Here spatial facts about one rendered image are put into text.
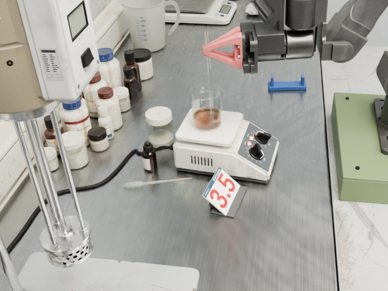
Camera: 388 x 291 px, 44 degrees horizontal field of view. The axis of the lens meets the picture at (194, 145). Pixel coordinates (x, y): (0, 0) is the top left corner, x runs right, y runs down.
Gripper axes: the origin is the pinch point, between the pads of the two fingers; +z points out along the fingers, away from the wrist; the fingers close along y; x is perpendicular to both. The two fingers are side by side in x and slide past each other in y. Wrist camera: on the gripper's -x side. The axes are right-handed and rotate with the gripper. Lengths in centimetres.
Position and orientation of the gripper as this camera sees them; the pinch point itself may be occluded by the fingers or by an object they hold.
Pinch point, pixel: (207, 50)
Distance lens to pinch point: 94.0
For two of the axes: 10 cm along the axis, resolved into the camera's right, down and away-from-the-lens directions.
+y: -0.2, 5.8, -8.2
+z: -10.0, 0.6, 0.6
